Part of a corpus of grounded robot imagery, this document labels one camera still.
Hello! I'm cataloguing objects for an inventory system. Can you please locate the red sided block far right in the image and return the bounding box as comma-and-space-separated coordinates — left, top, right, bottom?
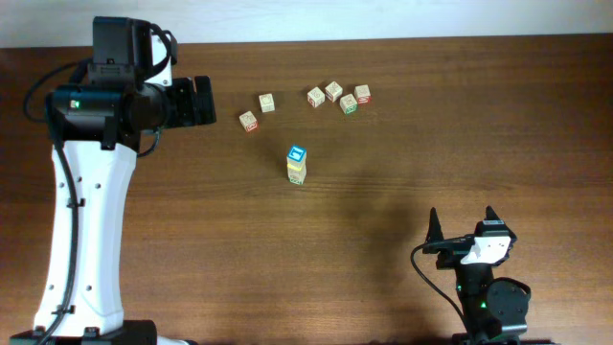
354, 84, 372, 104

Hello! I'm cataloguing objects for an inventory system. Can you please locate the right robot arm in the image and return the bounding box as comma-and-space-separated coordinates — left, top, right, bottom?
422, 207, 531, 344

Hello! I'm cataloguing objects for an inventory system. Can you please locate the number six block red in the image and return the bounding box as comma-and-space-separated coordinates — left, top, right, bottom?
306, 87, 327, 108

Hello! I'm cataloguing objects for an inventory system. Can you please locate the right camera cable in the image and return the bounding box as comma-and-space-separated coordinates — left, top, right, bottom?
410, 239, 468, 327

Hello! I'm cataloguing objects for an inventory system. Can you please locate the elephant block red side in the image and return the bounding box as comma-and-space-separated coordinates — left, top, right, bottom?
238, 111, 259, 132

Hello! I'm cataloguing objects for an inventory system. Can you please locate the red sided block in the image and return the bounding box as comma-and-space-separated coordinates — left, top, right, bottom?
325, 81, 343, 103
354, 84, 372, 104

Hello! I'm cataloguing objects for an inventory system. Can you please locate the ice cream block blue side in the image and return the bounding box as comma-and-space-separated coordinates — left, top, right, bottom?
286, 145, 307, 169

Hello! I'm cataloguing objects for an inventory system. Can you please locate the green sided block rear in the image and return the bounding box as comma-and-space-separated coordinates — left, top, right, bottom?
339, 94, 358, 115

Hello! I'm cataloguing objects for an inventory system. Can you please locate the camera cable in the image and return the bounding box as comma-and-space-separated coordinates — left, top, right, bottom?
410, 239, 468, 327
22, 59, 95, 345

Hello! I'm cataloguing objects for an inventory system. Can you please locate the green sided number block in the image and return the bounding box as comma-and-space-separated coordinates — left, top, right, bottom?
287, 164, 307, 185

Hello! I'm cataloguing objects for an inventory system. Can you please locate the left camera cable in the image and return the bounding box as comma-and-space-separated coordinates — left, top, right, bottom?
22, 59, 95, 345

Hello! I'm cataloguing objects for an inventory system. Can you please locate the red sided block rear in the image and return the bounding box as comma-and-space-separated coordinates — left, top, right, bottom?
325, 81, 343, 103

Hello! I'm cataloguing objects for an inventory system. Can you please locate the apple block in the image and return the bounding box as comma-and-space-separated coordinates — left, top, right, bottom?
259, 93, 275, 113

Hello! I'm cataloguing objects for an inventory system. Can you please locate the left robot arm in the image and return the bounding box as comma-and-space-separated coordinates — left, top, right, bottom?
9, 76, 216, 344

